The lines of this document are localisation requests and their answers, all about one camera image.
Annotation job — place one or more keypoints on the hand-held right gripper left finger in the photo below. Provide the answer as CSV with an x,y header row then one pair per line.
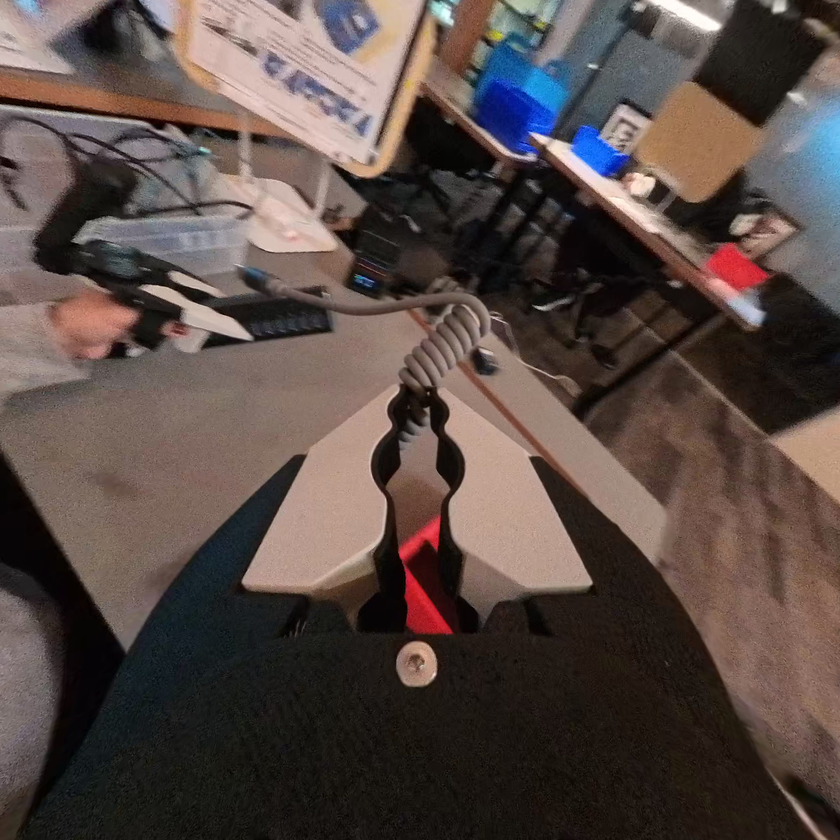
x,y
315,525

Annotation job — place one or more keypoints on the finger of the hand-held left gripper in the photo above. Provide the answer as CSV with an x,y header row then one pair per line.
x,y
177,287
210,323

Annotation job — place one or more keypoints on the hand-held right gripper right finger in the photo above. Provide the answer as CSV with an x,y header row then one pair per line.
x,y
518,525

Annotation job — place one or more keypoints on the black usb hub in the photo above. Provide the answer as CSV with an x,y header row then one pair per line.
x,y
282,321

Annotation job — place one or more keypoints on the large red plastic bin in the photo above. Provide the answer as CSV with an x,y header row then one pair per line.
x,y
423,577

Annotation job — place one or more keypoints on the person's left forearm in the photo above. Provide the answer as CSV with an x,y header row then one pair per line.
x,y
26,348

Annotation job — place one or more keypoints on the person's left hand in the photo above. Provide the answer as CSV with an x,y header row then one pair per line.
x,y
85,321

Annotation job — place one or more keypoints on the small white red-tagged item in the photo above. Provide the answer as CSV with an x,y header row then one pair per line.
x,y
285,223

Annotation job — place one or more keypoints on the wood-edged side table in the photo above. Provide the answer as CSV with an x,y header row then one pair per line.
x,y
98,98

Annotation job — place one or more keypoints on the black charging case with screen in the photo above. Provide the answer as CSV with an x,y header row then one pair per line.
x,y
374,256

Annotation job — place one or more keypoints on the white stand with plastic bags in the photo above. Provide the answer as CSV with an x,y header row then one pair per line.
x,y
33,39

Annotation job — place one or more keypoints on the instruction sign stand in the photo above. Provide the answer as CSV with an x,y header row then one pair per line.
x,y
295,65

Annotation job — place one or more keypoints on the dark-legged work table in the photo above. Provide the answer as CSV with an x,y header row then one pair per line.
x,y
630,203
453,98

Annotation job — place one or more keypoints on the small red bin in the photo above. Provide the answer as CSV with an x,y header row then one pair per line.
x,y
735,266

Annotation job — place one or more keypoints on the large blue bin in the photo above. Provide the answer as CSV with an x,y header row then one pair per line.
x,y
512,115

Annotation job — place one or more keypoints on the small blue bin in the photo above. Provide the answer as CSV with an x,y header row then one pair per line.
x,y
597,154

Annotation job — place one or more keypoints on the framed black-white marker sign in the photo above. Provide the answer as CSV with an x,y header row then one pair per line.
x,y
627,128
768,233

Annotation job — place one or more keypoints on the light blue container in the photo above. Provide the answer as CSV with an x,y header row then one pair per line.
x,y
518,65

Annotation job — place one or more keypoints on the tan rounded board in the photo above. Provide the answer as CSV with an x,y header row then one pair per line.
x,y
702,144

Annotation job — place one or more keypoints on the black display panel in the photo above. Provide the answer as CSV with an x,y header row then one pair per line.
x,y
761,59

